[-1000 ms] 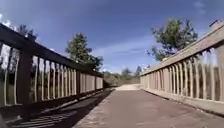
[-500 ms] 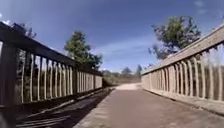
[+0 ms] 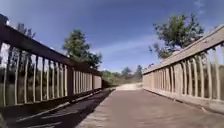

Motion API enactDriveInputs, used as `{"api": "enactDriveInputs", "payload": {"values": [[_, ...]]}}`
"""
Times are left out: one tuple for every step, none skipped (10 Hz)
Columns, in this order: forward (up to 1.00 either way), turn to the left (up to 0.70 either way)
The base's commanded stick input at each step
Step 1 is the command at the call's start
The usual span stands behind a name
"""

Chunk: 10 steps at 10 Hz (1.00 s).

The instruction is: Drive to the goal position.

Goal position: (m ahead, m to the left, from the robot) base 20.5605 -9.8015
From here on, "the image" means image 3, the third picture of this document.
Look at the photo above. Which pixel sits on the distant row of trees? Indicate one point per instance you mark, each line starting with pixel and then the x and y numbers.
pixel 123 76

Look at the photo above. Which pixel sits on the pale dirt path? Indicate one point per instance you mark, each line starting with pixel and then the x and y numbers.
pixel 128 86

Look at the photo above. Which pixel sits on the green leafy tree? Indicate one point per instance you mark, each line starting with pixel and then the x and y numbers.
pixel 78 46
pixel 178 33

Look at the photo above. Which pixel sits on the wooden bridge deck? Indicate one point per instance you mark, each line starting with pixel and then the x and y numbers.
pixel 133 110

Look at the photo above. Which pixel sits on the wooden bridge railing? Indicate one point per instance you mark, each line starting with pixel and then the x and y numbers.
pixel 40 76
pixel 193 73

